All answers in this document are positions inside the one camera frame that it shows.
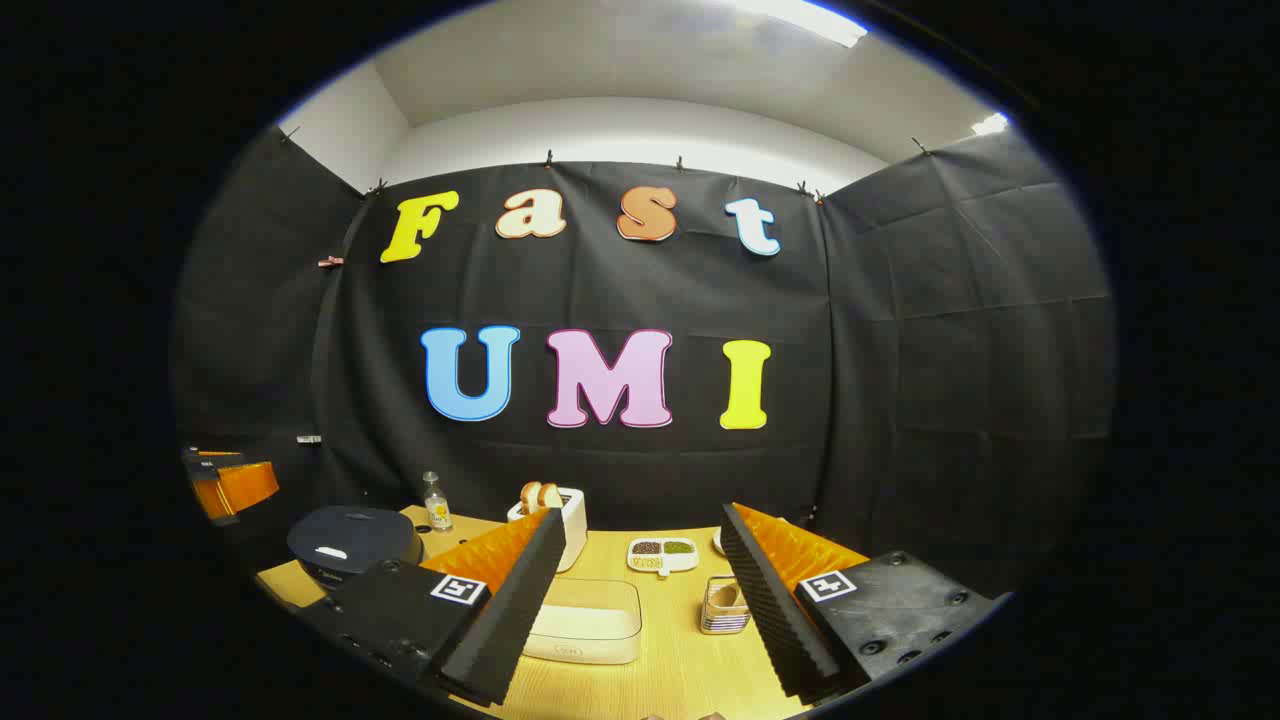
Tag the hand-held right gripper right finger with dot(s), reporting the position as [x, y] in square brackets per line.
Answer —
[770, 600]

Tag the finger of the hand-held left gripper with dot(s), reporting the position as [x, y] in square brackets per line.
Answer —
[245, 485]

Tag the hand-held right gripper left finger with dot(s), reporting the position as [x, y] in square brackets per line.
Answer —
[510, 620]

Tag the clear box of white rice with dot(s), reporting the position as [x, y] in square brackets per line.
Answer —
[585, 625]

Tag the dark grey rice cooker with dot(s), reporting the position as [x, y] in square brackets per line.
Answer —
[350, 530]

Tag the white round plate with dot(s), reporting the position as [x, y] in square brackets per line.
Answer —
[717, 541]

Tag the white toaster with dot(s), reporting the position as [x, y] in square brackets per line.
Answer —
[573, 525]

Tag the white divided bean dish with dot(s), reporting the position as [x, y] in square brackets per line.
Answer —
[662, 552]

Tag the toast bread slice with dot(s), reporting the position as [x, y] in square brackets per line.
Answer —
[530, 495]
[551, 495]

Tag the small clear glass bottle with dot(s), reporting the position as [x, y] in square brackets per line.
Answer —
[437, 510]

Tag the black backdrop cloth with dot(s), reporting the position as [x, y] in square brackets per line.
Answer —
[650, 290]

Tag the ceiling light panel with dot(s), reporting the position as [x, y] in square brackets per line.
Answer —
[990, 124]
[810, 20]

